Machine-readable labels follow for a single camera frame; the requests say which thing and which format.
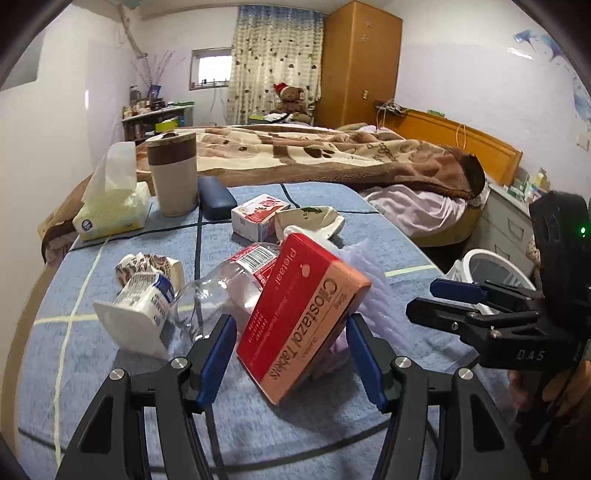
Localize white trash bin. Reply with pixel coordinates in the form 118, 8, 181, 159
445, 248, 539, 315

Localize blue checked tablecloth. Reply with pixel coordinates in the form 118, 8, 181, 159
18, 182, 513, 480

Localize small window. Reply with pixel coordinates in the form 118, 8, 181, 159
191, 47, 232, 90

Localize pink bedsheet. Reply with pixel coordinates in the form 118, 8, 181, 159
336, 122, 482, 238

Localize brown beige lidded canister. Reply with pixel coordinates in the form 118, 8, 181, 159
145, 130, 200, 217

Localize crumpled white paper carton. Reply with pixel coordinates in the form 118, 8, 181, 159
274, 206, 346, 243

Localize boxes on nightstand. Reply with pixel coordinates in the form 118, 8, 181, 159
505, 168, 553, 202

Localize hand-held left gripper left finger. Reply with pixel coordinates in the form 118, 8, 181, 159
55, 314, 238, 480

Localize yellow tissue pack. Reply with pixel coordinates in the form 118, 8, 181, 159
72, 141, 151, 243

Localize vase with purple twigs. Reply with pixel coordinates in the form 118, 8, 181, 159
133, 50, 175, 100

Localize blue wall decal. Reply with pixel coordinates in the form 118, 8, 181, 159
512, 27, 591, 118

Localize air conditioner pipe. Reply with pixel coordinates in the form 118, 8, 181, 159
116, 0, 149, 62

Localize dark blue glasses case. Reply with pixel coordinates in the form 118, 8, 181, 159
198, 176, 238, 223

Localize white blue carton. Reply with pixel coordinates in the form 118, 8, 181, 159
92, 271, 178, 361

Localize wooden headboard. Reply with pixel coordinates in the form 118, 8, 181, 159
385, 108, 523, 186

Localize person's right hand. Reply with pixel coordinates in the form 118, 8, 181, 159
508, 368, 539, 413

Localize crumpled brown printed paper cup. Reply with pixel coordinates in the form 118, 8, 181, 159
115, 253, 185, 296

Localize clear bubble wrap bag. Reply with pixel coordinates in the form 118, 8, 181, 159
330, 240, 407, 346

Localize wooden wardrobe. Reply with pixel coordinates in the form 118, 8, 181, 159
314, 0, 403, 130

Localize patterned curtain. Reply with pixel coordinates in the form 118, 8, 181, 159
226, 4, 326, 125

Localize cluttered side desk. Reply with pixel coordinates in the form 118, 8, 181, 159
121, 102, 197, 141

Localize brown paw print blanket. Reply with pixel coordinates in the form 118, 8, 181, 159
39, 124, 486, 264

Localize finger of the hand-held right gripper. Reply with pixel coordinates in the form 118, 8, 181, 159
429, 277, 539, 318
405, 296, 523, 354

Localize white nightstand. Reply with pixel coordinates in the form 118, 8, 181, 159
468, 182, 537, 273

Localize clear plastic bottle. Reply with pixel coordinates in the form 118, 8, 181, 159
168, 242, 283, 342

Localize red medicine box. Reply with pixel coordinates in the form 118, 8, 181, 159
236, 233, 373, 406

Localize small red white box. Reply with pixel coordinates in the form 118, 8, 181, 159
231, 194, 291, 241

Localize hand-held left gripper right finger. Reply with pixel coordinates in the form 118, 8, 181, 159
346, 314, 532, 480

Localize brown teddy bear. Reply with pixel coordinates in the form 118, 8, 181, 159
272, 82, 315, 124

